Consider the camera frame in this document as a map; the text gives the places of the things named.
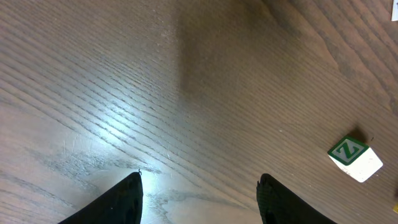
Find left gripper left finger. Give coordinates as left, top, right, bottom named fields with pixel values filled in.
left=60, top=171, right=143, bottom=224

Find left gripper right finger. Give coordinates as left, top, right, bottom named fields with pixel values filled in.
left=256, top=174, right=336, bottom=224

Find green letter Z block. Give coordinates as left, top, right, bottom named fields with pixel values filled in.
left=327, top=136, right=383, bottom=183

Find yellow block corner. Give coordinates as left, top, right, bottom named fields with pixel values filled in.
left=393, top=204, right=398, bottom=213

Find white block corner far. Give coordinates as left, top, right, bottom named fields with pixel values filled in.
left=391, top=0, right=398, bottom=22

